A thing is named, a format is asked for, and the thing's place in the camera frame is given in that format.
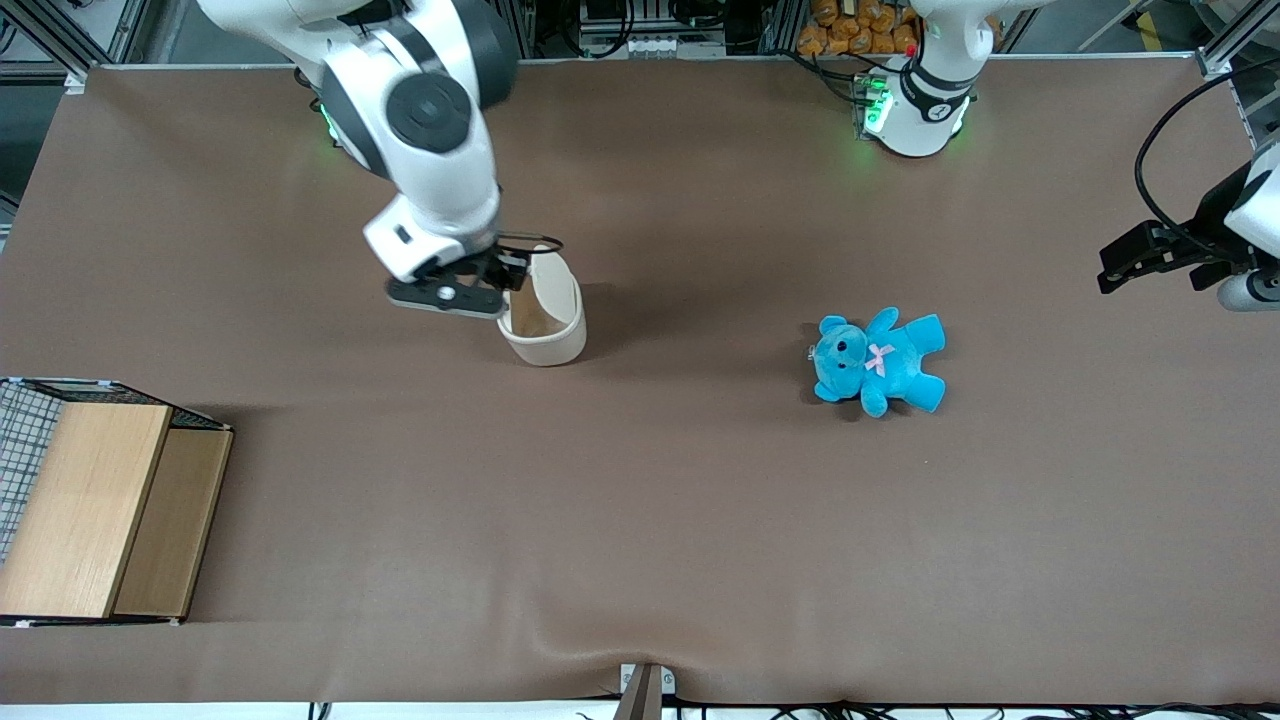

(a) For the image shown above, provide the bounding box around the grey control box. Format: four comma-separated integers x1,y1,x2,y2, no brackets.
578,0,728,59

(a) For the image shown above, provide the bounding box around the aluminium frame post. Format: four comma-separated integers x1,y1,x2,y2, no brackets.
1195,0,1280,79
0,0,153,93

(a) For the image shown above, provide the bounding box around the pile of orange plush toys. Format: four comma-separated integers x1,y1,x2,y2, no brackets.
796,0,1003,58

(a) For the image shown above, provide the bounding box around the black left wrist camera cable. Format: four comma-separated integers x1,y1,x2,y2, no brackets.
1134,58,1280,253

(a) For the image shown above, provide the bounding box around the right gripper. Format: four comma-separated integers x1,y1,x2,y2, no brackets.
362,192,533,295

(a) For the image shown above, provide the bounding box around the wooden shelf box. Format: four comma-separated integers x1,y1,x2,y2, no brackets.
0,400,235,628

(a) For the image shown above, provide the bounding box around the beige trash can with lid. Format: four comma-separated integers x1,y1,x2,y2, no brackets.
495,244,588,368

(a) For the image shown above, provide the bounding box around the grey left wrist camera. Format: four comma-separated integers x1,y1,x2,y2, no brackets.
1216,268,1280,313

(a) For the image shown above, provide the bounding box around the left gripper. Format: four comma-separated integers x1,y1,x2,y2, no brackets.
1097,140,1280,295

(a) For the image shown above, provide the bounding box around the metal clamp bracket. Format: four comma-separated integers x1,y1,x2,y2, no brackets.
612,662,678,720

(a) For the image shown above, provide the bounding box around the brown table cloth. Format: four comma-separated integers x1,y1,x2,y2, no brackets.
0,60,1280,706

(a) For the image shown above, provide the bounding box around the blue teddy bear plush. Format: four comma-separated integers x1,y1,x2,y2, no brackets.
808,306,948,419

